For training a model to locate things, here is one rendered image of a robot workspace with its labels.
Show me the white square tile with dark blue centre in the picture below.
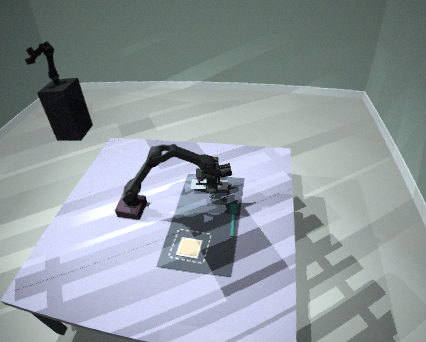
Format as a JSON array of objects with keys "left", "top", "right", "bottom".
[{"left": 176, "top": 238, "right": 202, "bottom": 259}]

